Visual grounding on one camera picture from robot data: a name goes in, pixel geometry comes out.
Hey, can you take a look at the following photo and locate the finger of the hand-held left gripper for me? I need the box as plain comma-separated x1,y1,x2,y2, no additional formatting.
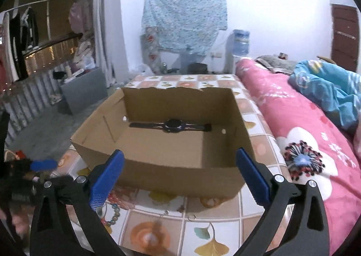
11,159,59,173

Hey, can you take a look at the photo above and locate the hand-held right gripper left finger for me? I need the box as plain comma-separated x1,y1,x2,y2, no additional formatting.
30,149,126,256

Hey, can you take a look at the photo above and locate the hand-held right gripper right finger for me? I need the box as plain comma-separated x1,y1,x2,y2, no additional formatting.
234,147,330,256

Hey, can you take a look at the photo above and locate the pink bead bracelet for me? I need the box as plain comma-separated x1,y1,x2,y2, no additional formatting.
109,188,136,203

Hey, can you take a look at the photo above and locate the multicolour bead bracelet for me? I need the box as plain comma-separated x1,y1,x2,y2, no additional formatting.
100,207,121,227

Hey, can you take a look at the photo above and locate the cardboard box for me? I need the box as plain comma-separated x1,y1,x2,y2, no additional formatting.
70,87,256,198

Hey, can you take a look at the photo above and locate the pink floral blanket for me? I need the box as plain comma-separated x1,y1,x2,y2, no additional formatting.
235,57,361,255

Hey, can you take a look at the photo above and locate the black wrist watch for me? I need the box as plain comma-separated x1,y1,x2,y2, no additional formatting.
129,119,212,133

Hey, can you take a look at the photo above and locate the grey storage box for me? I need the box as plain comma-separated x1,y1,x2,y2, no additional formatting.
60,67,108,115

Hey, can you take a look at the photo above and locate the white water dispenser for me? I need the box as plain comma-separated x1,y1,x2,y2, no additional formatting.
226,54,241,74

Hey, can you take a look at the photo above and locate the grey-brown plush blanket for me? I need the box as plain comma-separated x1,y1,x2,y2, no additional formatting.
255,55,296,72

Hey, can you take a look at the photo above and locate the blue patterned blanket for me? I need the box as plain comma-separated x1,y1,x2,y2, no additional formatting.
289,59,361,132

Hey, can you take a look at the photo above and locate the pile of pink white clothes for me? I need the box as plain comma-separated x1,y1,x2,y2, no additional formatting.
74,33,96,71

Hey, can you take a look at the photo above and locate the black bag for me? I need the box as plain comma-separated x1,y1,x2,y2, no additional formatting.
187,63,209,75

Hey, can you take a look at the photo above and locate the black hanging garment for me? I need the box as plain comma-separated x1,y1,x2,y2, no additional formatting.
8,8,40,82

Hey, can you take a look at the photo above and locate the blue water bottle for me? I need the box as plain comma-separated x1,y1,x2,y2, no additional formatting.
233,29,251,56

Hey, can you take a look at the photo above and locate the red flower print cloth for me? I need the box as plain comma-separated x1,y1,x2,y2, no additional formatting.
140,28,161,71

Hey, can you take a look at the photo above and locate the white curtain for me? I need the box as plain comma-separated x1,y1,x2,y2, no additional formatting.
93,0,128,87

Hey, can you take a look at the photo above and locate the pink hanging garment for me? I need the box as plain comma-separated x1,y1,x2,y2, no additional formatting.
69,2,86,34

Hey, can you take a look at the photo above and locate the brown wooden wardrobe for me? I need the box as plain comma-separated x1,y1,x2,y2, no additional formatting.
17,0,83,76

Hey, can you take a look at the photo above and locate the brown wooden door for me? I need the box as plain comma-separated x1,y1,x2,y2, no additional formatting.
331,4,360,73

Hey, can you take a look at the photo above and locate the light blue floral hanging cloth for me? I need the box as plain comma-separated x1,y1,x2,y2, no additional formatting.
141,0,228,55

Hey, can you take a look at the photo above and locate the metal clothes rail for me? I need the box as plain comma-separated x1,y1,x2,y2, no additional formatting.
0,0,55,14

